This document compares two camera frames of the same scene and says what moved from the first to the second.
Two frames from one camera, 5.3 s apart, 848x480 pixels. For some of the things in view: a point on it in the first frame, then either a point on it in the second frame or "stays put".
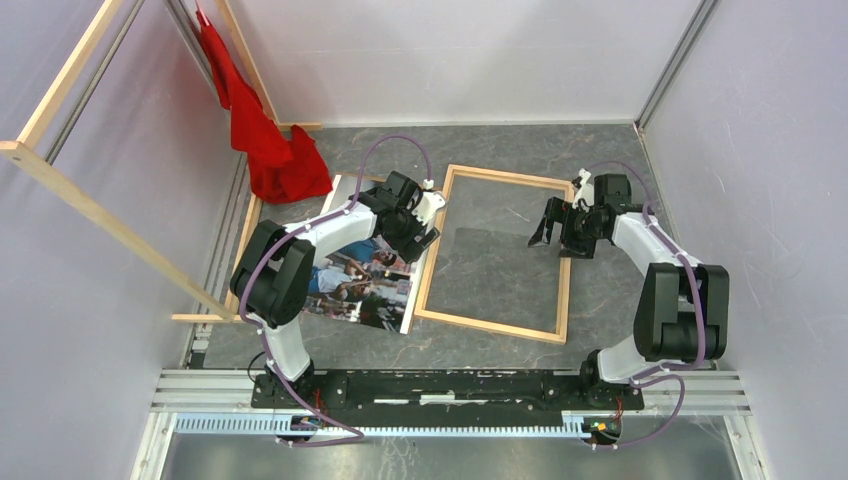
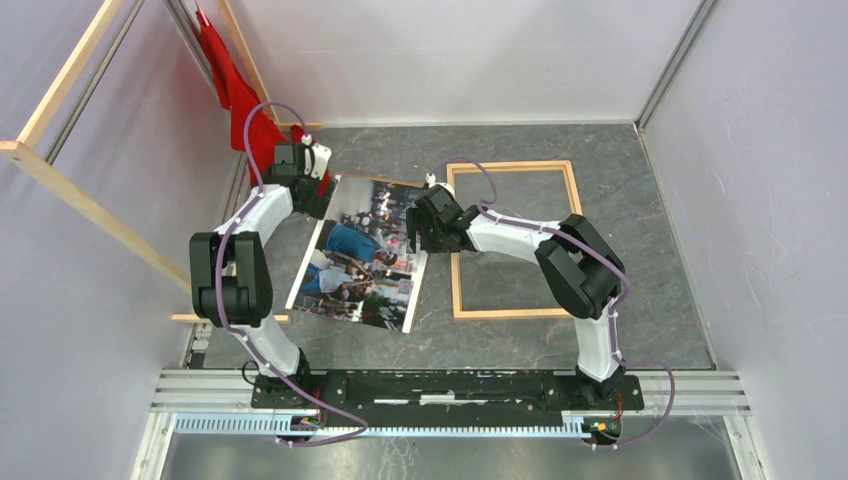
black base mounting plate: [445, 394] stays put
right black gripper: [555, 211] -> [416, 218]
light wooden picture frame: [568, 190] -> [479, 313]
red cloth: [282, 162] stays put
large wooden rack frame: [27, 159] stays put
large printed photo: [369, 284] stays put
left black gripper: [409, 248] -> [316, 206]
